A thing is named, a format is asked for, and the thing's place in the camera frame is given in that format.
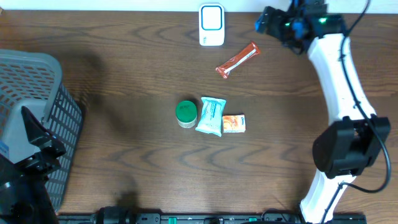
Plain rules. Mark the white barcode scanner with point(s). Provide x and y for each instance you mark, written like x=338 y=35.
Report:
x=211 y=25

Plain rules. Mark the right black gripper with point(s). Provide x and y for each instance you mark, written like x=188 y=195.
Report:
x=275 y=25

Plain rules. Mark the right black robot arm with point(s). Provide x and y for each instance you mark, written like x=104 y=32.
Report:
x=355 y=135

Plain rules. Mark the grey plastic mesh basket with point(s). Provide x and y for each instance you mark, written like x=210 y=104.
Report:
x=34 y=80

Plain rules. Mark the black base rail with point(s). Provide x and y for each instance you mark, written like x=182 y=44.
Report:
x=155 y=218

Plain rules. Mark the orange Kleenex tissue pack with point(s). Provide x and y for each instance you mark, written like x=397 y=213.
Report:
x=234 y=123

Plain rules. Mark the green lid jar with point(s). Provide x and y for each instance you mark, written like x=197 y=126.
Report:
x=186 y=114

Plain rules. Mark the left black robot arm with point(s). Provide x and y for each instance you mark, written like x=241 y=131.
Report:
x=24 y=198

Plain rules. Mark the teal wet wipes pack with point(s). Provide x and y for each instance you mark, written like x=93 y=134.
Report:
x=211 y=116

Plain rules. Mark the red Top chocolate bar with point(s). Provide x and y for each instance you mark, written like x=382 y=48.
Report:
x=248 y=52

